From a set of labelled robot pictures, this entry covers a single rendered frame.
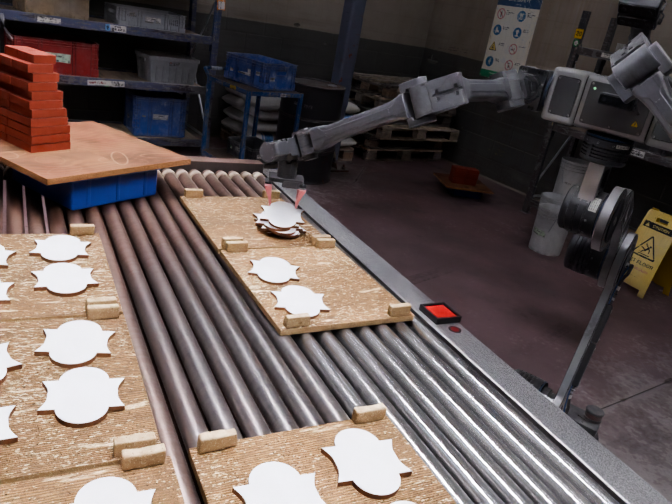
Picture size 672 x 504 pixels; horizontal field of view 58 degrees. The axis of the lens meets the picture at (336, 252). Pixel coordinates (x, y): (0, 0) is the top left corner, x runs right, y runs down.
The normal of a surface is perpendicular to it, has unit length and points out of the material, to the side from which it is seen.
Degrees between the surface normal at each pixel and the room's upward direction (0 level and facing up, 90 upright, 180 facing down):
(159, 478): 0
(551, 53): 90
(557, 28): 90
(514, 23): 90
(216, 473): 0
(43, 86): 90
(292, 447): 0
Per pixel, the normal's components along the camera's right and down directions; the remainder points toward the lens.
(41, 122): 0.83, 0.34
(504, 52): -0.82, 0.08
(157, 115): 0.50, 0.41
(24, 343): 0.18, -0.91
